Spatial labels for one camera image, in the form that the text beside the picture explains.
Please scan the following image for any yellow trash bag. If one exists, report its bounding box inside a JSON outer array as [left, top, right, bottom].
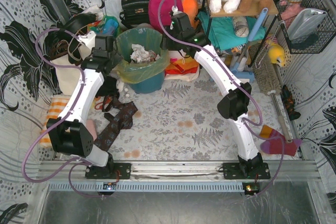
[[115, 27, 170, 84]]

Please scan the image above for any teal trash bin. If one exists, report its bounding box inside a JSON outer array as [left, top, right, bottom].
[[129, 71, 165, 94]]

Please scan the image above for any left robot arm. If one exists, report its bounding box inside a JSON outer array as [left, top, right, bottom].
[[46, 32, 118, 167]]

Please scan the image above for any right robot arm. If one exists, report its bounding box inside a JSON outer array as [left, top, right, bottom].
[[159, 12, 263, 177]]

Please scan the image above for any colourful printed bag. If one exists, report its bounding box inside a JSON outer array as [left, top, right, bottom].
[[88, 16, 121, 38]]

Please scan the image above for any magenta fabric bag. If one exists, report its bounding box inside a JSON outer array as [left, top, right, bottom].
[[148, 0, 184, 35]]

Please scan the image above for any crumpled paper trash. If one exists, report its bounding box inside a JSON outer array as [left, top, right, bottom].
[[130, 44, 160, 63]]

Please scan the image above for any cream canvas tote bag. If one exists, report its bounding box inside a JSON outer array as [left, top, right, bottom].
[[49, 38, 91, 95]]

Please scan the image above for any orange plush toy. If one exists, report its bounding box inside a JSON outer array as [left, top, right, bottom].
[[181, 0, 198, 28]]

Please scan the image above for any teal cloth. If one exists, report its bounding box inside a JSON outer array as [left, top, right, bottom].
[[197, 12, 266, 51]]

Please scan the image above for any black leather handbag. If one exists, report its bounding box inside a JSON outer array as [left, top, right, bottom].
[[119, 0, 150, 29]]

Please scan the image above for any blue mop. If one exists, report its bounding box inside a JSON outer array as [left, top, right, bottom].
[[228, 7, 269, 84]]

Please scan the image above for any orange checkered towel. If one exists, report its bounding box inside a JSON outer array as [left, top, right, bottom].
[[39, 94, 70, 148]]

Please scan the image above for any dark patterned necktie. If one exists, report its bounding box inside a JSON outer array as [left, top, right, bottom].
[[95, 97, 138, 152]]

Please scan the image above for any pink sponge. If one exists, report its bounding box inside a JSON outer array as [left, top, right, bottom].
[[86, 119, 97, 142]]

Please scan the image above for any yellow plush duck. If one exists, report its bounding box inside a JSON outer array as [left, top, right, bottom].
[[266, 38, 285, 67]]

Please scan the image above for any silver foil pouch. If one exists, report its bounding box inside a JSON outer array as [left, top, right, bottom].
[[287, 8, 327, 40]]

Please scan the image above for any red striped sock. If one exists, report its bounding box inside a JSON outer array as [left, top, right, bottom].
[[259, 125, 302, 156]]

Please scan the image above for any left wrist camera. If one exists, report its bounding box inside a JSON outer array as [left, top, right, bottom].
[[78, 31, 96, 49]]

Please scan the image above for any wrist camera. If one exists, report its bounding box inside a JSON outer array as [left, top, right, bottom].
[[78, 31, 96, 49], [171, 6, 184, 19]]

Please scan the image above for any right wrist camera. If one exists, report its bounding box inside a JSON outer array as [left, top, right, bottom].
[[171, 6, 184, 19]]

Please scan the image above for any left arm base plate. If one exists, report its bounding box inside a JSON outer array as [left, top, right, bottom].
[[85, 163, 131, 180]]

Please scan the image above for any black wire basket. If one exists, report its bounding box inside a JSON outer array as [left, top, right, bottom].
[[274, 0, 335, 54]]

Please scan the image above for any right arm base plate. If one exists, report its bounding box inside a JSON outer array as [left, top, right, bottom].
[[222, 162, 271, 180]]

